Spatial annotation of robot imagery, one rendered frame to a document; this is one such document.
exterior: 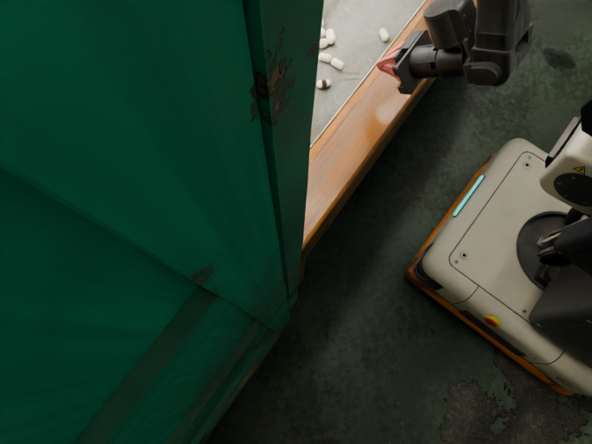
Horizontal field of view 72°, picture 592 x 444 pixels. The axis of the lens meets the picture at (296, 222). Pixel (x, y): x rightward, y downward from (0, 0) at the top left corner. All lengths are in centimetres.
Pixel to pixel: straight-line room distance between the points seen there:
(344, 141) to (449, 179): 96
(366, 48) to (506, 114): 109
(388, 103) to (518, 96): 121
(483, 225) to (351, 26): 76
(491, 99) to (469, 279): 93
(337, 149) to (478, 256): 70
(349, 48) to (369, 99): 16
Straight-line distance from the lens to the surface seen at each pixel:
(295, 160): 20
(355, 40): 106
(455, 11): 71
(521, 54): 73
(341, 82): 99
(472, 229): 143
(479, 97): 202
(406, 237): 165
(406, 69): 80
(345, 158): 86
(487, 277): 141
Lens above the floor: 154
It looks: 74 degrees down
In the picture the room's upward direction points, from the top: 1 degrees clockwise
